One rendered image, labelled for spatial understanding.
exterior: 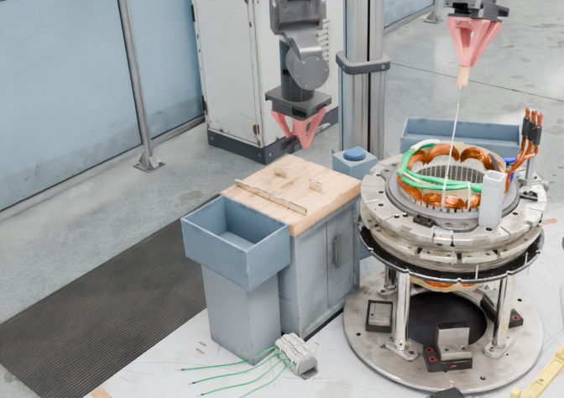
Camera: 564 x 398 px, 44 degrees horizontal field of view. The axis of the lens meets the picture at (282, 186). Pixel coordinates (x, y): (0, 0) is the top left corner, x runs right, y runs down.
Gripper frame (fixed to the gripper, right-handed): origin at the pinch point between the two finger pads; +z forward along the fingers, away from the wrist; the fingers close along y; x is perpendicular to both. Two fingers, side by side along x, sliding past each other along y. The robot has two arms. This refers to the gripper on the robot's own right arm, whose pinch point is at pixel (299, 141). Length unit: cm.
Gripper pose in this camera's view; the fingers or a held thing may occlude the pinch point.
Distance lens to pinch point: 124.7
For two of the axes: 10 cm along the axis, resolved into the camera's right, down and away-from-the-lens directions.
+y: 7.5, 3.4, -5.8
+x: 6.7, -4.3, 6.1
